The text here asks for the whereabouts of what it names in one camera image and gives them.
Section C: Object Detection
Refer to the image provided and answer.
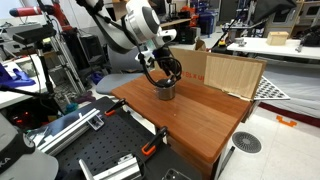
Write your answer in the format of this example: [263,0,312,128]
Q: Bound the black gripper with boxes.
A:
[153,46,182,87]

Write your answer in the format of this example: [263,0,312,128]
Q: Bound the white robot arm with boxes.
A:
[76,0,182,88]

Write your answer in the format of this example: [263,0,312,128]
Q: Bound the stainless steel pot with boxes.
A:
[155,79,175,101]

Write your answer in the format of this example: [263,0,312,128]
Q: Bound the grey office chair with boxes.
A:
[96,48,142,95]

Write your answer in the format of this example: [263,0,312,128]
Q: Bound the brown cardboard panel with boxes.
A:
[170,47,266,100]

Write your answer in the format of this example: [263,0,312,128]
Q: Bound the black orange clamp far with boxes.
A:
[104,98,127,117]

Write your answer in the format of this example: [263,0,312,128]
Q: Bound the black orange clamp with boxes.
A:
[141,126,168,156]
[104,98,127,117]

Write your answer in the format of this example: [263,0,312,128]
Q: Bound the black perforated breadboard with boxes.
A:
[55,109,202,180]

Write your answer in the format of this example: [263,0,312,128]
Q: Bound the black orange clamp near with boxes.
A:
[141,126,168,156]

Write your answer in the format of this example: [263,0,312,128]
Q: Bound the white perforated metal plate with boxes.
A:
[254,76,290,100]

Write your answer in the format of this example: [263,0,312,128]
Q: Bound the small wooden box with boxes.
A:
[266,31,288,46]

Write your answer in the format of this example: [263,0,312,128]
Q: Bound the round floor drain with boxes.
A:
[232,131,262,153]

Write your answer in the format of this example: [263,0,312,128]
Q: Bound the white side table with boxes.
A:
[227,37,320,60]

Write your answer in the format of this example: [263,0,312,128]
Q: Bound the grey black cap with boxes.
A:
[0,115,58,180]

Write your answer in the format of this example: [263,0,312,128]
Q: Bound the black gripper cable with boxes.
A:
[134,19,183,89]

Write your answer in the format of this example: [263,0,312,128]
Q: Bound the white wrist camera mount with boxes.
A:
[135,46,155,69]

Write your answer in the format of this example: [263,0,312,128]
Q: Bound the silver aluminium extrusion rail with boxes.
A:
[38,108,104,156]

